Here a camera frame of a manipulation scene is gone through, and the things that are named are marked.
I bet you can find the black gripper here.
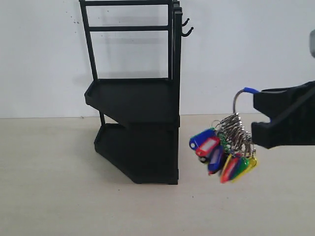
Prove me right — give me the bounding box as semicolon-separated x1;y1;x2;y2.
251;81;315;149

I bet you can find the colourful key tag bunch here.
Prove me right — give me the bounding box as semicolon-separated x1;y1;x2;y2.
189;87;259;183

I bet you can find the black two-tier storage rack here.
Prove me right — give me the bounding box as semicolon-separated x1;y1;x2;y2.
80;0;187;185

